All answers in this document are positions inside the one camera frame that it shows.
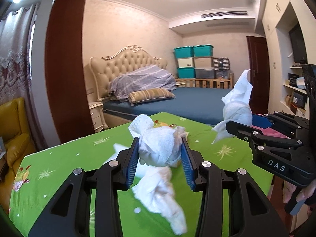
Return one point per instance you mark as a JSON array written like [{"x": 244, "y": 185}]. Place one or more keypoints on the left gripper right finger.
[{"x": 189, "y": 165}]

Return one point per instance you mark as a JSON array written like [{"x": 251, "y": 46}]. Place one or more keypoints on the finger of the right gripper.
[
  {"x": 256, "y": 138},
  {"x": 260, "y": 121}
]

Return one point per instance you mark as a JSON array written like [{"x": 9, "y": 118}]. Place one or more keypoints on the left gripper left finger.
[{"x": 131, "y": 162}]

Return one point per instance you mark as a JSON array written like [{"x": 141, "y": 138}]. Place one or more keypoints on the twisted white tissue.
[{"x": 236, "y": 107}]

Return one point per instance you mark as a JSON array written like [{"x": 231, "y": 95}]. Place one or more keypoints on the white paper towel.
[{"x": 159, "y": 151}]

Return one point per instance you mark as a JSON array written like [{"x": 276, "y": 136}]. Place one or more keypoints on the pink lined trash bin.
[{"x": 270, "y": 132}]

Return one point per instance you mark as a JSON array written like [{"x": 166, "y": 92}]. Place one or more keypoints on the white nightstand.
[{"x": 96, "y": 113}]

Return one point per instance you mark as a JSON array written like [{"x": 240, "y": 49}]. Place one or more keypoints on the blue mattress bed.
[{"x": 203, "y": 105}]

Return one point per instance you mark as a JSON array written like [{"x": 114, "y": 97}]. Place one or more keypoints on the striped brown pillow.
[{"x": 149, "y": 95}]

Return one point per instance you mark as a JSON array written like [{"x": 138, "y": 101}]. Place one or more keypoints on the houndstooth bag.
[{"x": 221, "y": 63}]

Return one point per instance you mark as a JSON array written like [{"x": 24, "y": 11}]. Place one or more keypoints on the dark wood room door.
[{"x": 259, "y": 74}]

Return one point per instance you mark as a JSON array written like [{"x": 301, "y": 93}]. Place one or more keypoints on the grey clear storage bin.
[{"x": 205, "y": 73}]

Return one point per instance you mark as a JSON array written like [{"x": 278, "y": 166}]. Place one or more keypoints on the black television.
[{"x": 298, "y": 45}]

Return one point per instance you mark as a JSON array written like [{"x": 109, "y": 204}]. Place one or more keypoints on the lavender striped duvet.
[{"x": 144, "y": 78}]

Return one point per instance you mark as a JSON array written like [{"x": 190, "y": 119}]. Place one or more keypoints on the beige storage bin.
[{"x": 203, "y": 62}]

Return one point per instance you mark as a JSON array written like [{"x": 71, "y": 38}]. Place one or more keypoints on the teal storage bin top right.
[{"x": 205, "y": 50}]

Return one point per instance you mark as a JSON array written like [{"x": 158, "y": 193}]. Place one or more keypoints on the teal storage bin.
[
  {"x": 205, "y": 50},
  {"x": 186, "y": 72},
  {"x": 183, "y": 52}
]

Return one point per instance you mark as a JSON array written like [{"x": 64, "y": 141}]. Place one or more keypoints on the teal storage bin lower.
[{"x": 186, "y": 72}]

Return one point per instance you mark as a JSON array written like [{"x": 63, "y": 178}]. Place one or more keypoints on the beige tufted headboard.
[{"x": 100, "y": 72}]

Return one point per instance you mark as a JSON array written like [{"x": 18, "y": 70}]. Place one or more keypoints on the white storage bin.
[{"x": 185, "y": 62}]

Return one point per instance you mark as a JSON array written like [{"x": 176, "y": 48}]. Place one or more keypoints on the teal storage bin top left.
[{"x": 183, "y": 52}]

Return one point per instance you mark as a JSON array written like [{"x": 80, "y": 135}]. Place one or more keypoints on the ceiling air vent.
[{"x": 224, "y": 13}]

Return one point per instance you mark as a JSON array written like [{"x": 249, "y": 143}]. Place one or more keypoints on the white built-in wardrobe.
[{"x": 279, "y": 18}]

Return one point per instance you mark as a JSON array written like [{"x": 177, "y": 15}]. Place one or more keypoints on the yellow leather armchair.
[{"x": 17, "y": 140}]

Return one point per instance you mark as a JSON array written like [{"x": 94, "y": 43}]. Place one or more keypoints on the lace patterned curtain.
[{"x": 16, "y": 29}]

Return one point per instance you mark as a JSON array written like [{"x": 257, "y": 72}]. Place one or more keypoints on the wooden crib rail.
[{"x": 218, "y": 83}]

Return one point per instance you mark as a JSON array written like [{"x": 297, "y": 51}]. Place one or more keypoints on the dark wood door frame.
[{"x": 64, "y": 71}]

